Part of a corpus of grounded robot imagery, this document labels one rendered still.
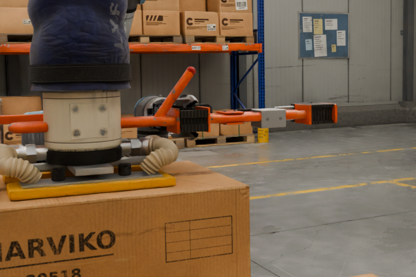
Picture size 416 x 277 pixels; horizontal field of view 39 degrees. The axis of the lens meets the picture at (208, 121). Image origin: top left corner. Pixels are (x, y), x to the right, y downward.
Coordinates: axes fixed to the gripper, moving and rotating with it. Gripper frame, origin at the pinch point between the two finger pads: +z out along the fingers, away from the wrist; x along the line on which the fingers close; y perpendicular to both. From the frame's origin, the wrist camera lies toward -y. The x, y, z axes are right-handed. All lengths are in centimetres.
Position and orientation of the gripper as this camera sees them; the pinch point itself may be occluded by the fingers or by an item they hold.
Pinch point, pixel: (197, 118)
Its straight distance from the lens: 143.3
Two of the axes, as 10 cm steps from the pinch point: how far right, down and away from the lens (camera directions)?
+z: 3.6, 0.7, -9.3
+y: -9.3, 0.5, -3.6
